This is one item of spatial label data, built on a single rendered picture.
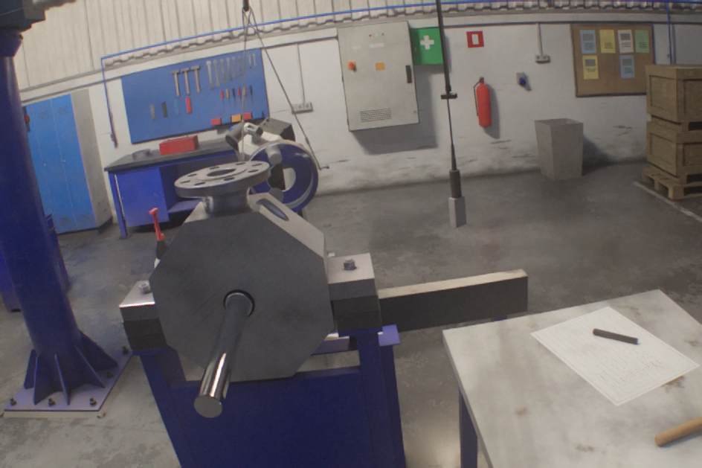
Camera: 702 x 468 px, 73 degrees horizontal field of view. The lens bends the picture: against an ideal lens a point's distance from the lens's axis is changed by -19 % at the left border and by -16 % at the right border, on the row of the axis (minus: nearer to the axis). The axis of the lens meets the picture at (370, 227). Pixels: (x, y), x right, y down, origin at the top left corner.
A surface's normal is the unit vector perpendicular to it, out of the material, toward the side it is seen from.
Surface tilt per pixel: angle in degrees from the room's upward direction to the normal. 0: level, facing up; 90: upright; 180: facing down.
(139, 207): 90
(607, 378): 0
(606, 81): 90
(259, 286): 90
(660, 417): 0
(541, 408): 0
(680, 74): 90
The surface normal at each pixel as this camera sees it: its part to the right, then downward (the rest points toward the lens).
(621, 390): -0.11, -0.94
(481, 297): 0.07, 0.31
